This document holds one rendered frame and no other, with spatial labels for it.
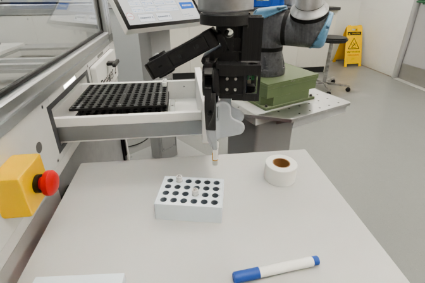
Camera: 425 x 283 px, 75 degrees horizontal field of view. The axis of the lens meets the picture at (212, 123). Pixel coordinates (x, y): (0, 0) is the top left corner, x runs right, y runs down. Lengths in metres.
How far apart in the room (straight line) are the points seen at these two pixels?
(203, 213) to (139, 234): 0.12
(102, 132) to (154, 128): 0.12
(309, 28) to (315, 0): 0.08
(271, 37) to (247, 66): 0.64
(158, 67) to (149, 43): 1.29
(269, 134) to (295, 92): 0.18
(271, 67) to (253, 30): 0.64
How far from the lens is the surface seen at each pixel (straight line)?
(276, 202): 0.60
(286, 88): 1.03
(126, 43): 2.42
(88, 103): 0.74
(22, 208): 0.51
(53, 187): 0.51
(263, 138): 1.09
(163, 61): 0.41
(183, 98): 0.88
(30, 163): 0.51
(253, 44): 0.40
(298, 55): 4.20
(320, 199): 0.63
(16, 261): 0.62
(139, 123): 0.65
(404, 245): 1.78
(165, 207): 0.54
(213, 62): 0.40
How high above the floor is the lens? 1.15
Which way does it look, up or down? 26 degrees down
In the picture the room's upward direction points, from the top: straight up
